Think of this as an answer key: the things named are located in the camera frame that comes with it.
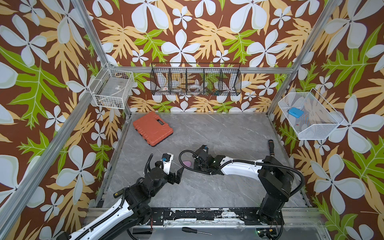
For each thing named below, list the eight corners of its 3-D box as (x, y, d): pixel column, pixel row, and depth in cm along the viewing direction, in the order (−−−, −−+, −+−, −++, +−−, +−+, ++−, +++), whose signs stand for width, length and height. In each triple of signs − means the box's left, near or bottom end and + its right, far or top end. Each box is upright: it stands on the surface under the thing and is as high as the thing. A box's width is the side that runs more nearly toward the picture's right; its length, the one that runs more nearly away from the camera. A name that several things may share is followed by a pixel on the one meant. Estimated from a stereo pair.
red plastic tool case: (133, 127, 113) (131, 123, 109) (153, 114, 122) (152, 110, 118) (153, 148, 101) (152, 144, 97) (174, 132, 110) (174, 128, 106)
